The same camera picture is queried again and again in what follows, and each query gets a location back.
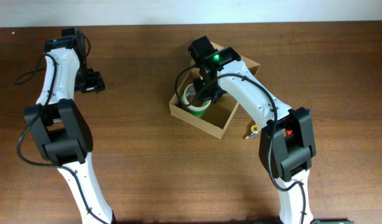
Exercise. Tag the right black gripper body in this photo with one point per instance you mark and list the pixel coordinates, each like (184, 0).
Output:
(205, 90)

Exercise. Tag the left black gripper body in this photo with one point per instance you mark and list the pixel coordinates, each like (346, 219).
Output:
(88, 80)

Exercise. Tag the beige masking tape roll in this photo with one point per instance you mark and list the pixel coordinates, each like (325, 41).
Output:
(191, 102)

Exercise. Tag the brown cardboard box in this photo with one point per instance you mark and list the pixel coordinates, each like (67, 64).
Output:
(216, 118)

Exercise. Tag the yellow black correction tape dispenser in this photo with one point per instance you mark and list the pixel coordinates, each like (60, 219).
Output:
(252, 132)

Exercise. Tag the green tape roll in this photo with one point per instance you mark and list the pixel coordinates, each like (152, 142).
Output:
(197, 108)

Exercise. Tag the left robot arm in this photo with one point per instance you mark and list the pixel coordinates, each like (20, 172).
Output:
(57, 134)

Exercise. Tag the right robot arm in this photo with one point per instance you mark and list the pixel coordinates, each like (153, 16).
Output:
(287, 144)

